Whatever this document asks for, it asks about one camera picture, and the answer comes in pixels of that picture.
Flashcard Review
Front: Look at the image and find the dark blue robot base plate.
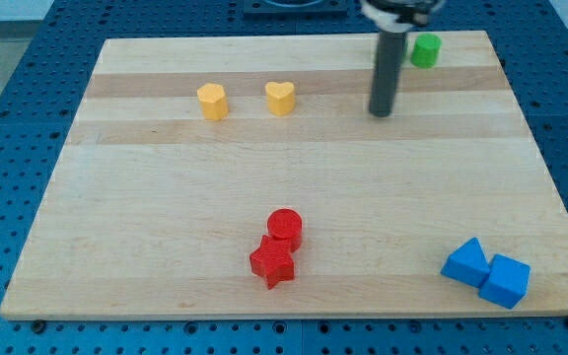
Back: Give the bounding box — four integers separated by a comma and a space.
243, 0, 348, 19

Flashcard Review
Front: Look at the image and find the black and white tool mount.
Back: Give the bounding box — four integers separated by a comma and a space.
360, 0, 446, 31

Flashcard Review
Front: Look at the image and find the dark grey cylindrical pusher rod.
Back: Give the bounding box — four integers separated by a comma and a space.
369, 30, 407, 117

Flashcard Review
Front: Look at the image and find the green cylinder block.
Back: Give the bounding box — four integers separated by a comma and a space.
410, 34, 442, 69

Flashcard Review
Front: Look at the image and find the wooden board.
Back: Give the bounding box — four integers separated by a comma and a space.
0, 31, 568, 320

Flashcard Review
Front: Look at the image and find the yellow heart block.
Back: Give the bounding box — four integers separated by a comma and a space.
264, 82, 296, 116

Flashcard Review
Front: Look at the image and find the yellow hexagon block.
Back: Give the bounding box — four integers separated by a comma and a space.
196, 83, 229, 120

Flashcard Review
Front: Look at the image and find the red star block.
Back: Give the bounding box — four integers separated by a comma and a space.
249, 235, 295, 289

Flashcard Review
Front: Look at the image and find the blue cube block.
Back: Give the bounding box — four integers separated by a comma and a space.
478, 253, 531, 309

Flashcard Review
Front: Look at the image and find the blue triangle block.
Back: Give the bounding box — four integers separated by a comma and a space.
441, 237, 490, 288

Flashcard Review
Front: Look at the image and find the red cylinder block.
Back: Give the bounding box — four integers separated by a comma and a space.
266, 208, 303, 252

